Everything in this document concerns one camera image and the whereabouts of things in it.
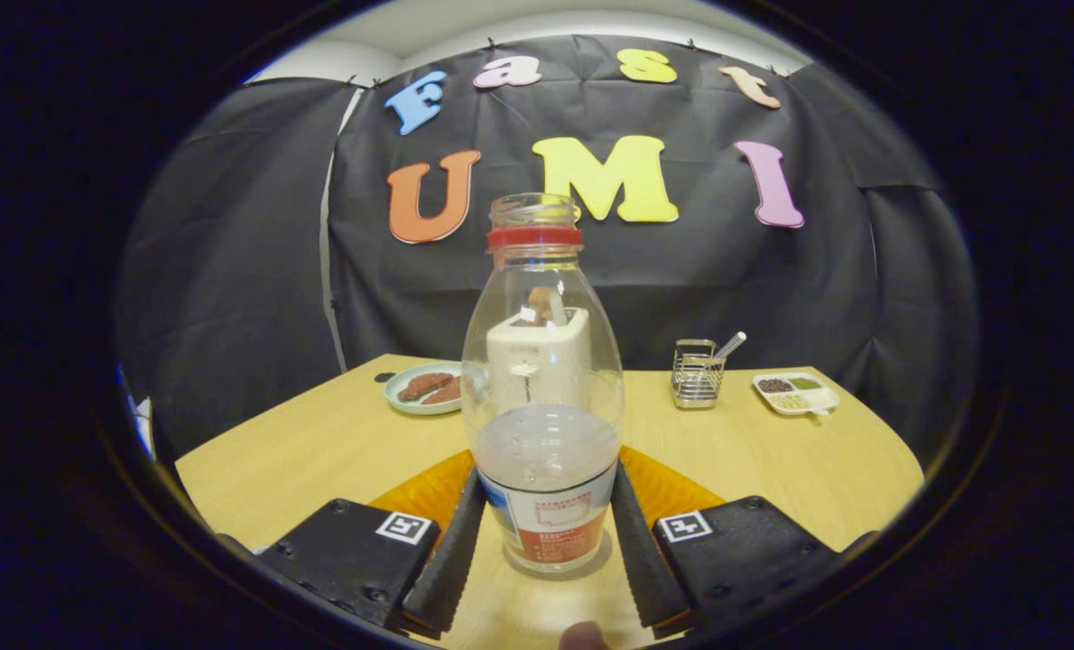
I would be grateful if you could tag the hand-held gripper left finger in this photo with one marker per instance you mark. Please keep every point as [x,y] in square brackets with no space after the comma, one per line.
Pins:
[447,564]

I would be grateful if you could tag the brown food piece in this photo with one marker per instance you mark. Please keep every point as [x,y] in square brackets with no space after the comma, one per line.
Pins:
[421,386]
[447,394]

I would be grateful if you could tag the black backdrop cloth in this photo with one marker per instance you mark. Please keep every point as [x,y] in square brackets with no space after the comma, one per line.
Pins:
[699,289]

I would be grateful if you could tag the pale green plate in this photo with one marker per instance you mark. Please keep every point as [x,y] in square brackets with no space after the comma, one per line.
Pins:
[400,403]

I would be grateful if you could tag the wooden table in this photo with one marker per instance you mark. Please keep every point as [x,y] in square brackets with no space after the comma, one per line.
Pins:
[726,451]

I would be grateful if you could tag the clear plastic juice bottle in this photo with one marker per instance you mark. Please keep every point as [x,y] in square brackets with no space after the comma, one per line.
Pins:
[541,451]

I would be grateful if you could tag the white divided dish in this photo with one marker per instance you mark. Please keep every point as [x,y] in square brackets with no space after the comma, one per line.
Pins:
[797,397]

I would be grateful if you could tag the white toaster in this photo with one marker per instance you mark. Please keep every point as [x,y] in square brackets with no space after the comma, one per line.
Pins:
[537,361]

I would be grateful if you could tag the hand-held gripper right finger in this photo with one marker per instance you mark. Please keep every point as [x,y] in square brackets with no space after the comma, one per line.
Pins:
[647,564]

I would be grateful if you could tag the brown bread slice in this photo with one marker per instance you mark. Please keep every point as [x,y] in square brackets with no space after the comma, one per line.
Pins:
[546,305]

